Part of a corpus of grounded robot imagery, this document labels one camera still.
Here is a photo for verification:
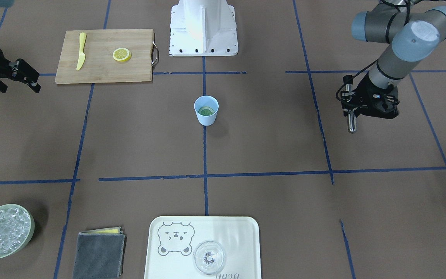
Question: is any green bowl of ice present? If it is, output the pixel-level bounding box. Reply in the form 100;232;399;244
0;204;35;258

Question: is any bamboo cutting board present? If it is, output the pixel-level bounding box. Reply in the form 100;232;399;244
55;29;157;84

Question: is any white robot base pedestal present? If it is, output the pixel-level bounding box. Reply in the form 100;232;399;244
169;0;239;57

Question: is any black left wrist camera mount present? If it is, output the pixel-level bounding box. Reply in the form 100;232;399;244
355;85;400;119

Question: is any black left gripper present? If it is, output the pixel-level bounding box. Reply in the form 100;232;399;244
340;74;392;117

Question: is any light blue paper cup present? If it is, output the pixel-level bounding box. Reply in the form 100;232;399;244
194;95;219;126

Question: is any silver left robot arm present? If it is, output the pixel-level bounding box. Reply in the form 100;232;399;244
336;0;446;119

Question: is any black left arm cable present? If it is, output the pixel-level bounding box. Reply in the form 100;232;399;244
335;0;413;103

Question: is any cream bear tray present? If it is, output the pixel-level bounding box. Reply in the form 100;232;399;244
144;216;262;279

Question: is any folded grey cloth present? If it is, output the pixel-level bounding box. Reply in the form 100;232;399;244
72;227;126;279

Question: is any clear wine glass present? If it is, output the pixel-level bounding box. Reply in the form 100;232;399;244
193;240;226;276

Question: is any yellow lemon slice on board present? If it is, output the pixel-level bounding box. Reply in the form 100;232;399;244
112;47;132;62

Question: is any steel muddler black tip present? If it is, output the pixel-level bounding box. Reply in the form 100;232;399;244
340;75;357;134

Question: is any yellow plastic knife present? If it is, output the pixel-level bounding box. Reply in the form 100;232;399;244
76;32;87;71

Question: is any yellow lemon slice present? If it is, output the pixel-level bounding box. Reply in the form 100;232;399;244
197;106;215;116
112;47;132;62

